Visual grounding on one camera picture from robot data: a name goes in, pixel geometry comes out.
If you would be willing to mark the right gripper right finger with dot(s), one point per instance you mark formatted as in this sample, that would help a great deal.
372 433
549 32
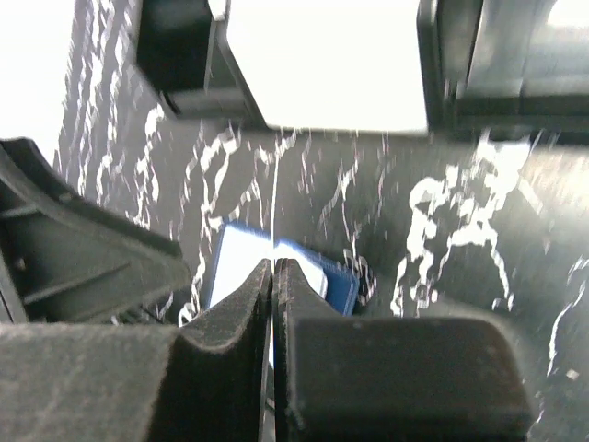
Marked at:
385 379

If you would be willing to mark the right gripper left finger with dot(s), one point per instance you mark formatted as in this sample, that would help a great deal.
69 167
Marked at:
201 382

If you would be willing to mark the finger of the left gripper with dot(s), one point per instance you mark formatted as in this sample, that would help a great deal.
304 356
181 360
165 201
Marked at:
64 259

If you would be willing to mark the blue card holder wallet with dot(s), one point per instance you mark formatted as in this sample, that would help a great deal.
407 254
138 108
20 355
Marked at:
241 248

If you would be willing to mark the thin card edge-on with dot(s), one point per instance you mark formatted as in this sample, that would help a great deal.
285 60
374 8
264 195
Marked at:
273 210

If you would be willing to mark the white plastic bin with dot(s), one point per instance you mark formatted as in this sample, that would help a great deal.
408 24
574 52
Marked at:
330 65

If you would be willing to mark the black tray with blue card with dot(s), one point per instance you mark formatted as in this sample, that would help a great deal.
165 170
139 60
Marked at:
182 51

